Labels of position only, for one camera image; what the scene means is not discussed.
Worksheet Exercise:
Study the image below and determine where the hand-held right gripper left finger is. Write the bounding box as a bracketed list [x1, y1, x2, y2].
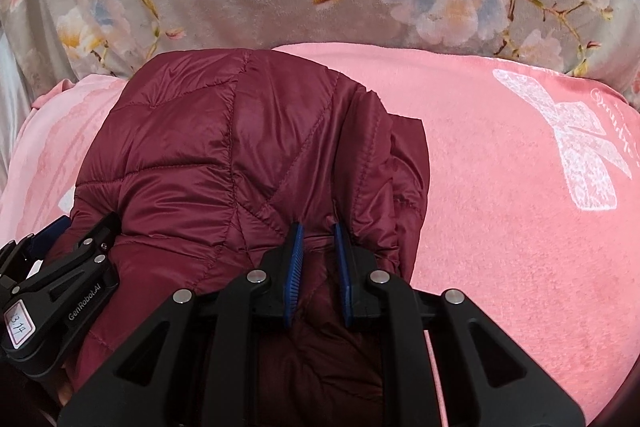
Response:
[57, 222, 306, 427]

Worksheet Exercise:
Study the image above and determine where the silver satin cloth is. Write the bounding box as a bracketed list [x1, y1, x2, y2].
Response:
[0, 34, 32, 190]

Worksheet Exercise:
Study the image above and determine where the maroon quilted puffer jacket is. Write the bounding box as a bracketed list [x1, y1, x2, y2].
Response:
[60, 48, 432, 427]

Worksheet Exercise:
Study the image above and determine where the pink printed blanket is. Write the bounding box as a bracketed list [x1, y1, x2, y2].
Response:
[0, 42, 640, 427]

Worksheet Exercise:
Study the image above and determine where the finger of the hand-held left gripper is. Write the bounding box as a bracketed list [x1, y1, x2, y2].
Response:
[0, 214, 72, 279]
[29, 212, 122, 294]

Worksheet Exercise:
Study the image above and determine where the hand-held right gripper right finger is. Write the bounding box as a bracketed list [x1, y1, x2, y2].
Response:
[332, 222, 587, 427]

